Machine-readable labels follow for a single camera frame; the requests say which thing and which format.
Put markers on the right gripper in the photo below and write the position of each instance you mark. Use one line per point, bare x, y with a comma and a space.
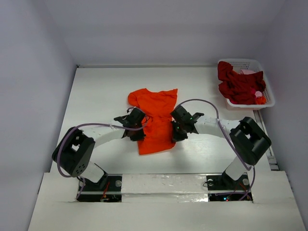
175, 135

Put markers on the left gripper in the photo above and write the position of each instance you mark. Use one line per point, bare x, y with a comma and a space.
139, 137

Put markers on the orange t shirt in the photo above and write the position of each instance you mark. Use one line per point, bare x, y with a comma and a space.
157, 106

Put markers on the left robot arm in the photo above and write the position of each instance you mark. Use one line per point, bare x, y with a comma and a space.
73, 153

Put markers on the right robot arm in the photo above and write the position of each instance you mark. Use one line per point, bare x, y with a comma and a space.
246, 138

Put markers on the dark red t shirt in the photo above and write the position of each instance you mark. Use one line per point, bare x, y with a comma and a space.
232, 86

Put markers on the white plastic basket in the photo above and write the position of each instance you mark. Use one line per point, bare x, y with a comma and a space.
253, 65

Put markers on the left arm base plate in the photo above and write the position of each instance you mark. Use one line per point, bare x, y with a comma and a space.
109, 191

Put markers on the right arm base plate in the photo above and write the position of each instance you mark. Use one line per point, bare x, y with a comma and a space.
219, 191

